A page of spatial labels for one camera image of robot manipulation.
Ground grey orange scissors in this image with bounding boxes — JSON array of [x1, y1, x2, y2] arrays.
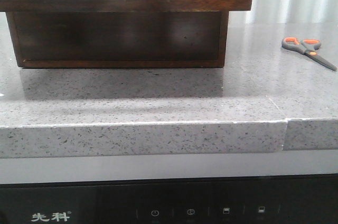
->
[[281, 37, 337, 71]]

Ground black built-in appliance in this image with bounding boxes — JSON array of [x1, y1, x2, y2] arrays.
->
[[1, 174, 337, 223]]

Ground dark wooden drawer cabinet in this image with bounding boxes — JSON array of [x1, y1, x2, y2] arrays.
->
[[5, 10, 229, 69]]

